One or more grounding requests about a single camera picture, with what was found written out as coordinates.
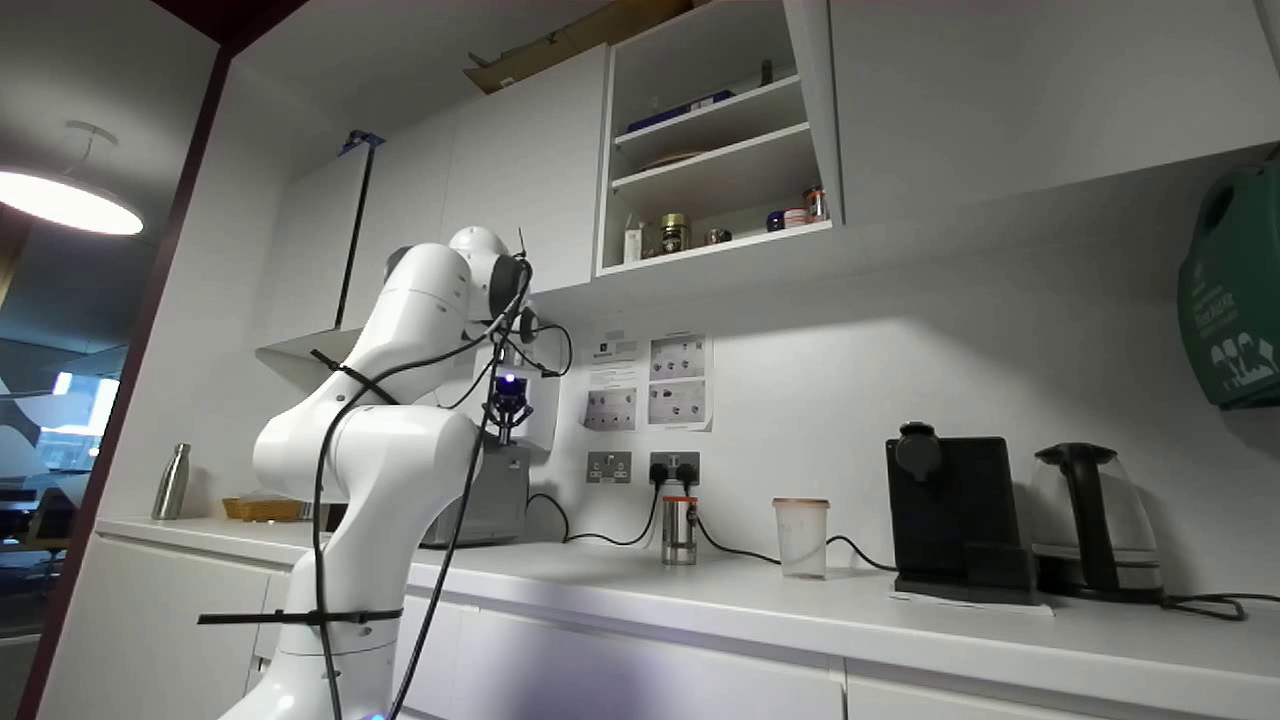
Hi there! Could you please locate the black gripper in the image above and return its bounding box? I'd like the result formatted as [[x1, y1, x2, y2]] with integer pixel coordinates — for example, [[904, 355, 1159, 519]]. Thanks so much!
[[484, 368, 534, 431]]

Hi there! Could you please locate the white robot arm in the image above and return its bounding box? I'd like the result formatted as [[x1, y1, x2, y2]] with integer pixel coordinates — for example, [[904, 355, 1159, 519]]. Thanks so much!
[[222, 222, 534, 720]]

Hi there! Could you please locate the small metal canister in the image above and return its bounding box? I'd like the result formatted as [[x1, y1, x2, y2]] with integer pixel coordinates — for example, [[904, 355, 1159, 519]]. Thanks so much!
[[659, 494, 695, 565]]

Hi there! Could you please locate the brown tray on counter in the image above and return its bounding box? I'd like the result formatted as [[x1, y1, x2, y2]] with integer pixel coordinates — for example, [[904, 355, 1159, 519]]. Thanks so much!
[[225, 494, 308, 524]]

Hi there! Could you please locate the translucent plastic cup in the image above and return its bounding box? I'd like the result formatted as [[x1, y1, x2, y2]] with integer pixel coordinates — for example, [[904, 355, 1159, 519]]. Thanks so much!
[[771, 494, 830, 580]]

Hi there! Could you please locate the black coffee machine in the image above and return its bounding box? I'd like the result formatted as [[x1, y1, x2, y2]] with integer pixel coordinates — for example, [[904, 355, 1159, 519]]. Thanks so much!
[[884, 418, 1038, 605]]

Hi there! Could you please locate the round ceiling lamp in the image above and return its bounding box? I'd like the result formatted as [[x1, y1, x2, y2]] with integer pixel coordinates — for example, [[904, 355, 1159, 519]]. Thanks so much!
[[0, 118, 145, 234]]

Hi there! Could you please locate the green first aid box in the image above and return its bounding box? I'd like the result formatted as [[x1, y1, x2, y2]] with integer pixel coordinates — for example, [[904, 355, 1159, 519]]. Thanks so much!
[[1175, 159, 1280, 407]]

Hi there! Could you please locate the black power cable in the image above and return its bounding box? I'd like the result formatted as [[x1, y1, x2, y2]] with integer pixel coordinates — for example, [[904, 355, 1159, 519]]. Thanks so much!
[[526, 477, 901, 576]]

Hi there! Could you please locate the double wall socket with plugs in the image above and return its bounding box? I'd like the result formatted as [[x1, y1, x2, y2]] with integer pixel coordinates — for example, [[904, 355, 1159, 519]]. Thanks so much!
[[647, 451, 702, 492]]

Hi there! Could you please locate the open white wall shelf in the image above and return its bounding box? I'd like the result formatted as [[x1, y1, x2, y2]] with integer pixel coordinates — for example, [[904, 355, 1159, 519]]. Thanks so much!
[[596, 0, 846, 275]]

